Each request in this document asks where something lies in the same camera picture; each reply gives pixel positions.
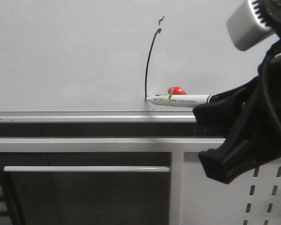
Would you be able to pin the white horizontal rail bar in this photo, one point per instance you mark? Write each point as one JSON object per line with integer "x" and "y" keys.
{"x": 71, "y": 169}

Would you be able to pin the grey metal stand frame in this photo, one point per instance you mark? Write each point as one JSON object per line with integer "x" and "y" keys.
{"x": 177, "y": 147}

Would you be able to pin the white perforated metal panel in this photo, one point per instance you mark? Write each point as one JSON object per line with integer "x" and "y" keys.
{"x": 253, "y": 198}

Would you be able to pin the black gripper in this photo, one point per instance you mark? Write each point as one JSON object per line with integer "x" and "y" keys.
{"x": 254, "y": 107}

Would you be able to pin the large white whiteboard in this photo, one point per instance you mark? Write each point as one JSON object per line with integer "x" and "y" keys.
{"x": 96, "y": 60}

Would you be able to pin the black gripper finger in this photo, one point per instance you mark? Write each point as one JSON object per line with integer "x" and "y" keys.
{"x": 238, "y": 155}

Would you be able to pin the red round magnet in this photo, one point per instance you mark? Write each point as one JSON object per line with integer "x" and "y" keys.
{"x": 176, "y": 91}

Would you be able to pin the silver cylindrical wrist camera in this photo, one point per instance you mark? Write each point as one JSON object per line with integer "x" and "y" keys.
{"x": 246, "y": 26}

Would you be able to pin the white whiteboard marker pen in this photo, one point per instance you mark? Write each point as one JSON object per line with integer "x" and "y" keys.
{"x": 188, "y": 101}

